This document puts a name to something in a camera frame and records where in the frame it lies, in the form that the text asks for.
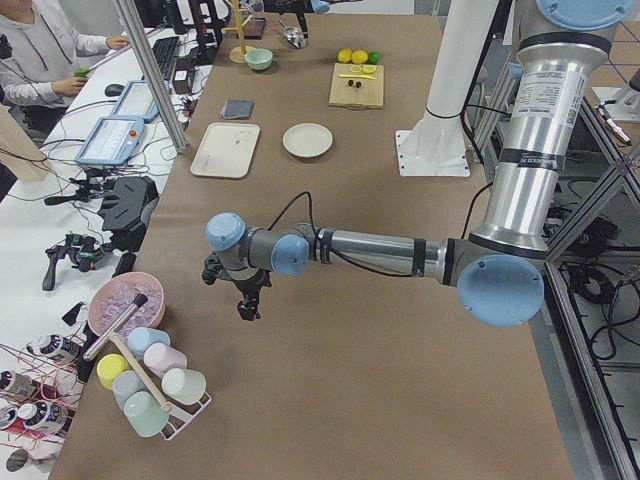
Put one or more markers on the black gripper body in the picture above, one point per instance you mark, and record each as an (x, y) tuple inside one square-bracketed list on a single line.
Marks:
[(302, 20), (248, 289)]

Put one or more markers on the blue teach pendant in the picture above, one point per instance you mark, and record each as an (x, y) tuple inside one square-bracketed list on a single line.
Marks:
[(136, 100), (111, 142)]

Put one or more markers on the white cup rack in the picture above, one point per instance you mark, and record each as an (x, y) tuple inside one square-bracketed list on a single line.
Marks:
[(181, 416)]

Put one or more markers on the green lime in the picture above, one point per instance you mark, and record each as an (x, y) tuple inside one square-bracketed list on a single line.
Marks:
[(373, 58)]

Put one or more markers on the metal ice scoop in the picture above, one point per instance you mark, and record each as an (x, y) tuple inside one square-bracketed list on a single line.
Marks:
[(293, 35)]

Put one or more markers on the yellow plastic knife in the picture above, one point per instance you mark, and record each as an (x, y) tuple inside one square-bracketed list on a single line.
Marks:
[(357, 76)]

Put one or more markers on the aluminium frame post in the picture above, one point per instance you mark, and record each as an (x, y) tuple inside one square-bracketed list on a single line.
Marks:
[(136, 32)]

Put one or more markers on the white rabbit tray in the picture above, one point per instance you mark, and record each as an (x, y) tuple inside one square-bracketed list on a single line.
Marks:
[(226, 150)]

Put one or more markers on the pink bowl with ice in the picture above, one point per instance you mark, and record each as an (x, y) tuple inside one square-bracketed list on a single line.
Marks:
[(112, 299)]

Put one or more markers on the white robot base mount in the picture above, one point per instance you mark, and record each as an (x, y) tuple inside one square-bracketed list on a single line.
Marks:
[(435, 146)]

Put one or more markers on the blue teach pendant far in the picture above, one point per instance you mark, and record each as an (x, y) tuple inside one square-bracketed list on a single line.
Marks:
[(136, 100)]

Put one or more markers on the bamboo cutting board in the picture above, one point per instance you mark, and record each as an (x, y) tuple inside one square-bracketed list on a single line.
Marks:
[(371, 95)]

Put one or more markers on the cream round plate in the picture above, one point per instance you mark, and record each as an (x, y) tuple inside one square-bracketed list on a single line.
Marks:
[(307, 140)]

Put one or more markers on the whole yellow lemon lower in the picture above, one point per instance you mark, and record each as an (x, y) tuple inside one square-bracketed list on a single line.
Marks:
[(359, 57)]

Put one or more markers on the whole yellow lemon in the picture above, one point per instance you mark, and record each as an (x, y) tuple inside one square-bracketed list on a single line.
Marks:
[(344, 55), (359, 57)]

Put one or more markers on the blue teach pendant near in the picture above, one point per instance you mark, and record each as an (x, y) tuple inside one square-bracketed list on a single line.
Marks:
[(111, 142)]

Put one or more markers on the wooden cup stand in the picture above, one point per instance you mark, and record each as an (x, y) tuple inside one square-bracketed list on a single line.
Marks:
[(240, 18)]

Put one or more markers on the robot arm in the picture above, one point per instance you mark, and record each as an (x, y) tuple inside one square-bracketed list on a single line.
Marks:
[(301, 8), (495, 267)]

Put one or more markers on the mint green bowl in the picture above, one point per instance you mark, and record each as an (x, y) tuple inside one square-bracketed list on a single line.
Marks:
[(259, 59)]

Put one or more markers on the metal muddler black tip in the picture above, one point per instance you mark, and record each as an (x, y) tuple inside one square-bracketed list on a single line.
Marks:
[(92, 351)]

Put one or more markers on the seated person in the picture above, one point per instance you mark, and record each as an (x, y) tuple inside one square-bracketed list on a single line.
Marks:
[(40, 52)]

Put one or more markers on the grey folded cloth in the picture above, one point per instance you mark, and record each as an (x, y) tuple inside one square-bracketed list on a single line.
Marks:
[(237, 109)]

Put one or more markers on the whole yellow lemon upper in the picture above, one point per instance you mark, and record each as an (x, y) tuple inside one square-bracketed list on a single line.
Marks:
[(344, 55)]

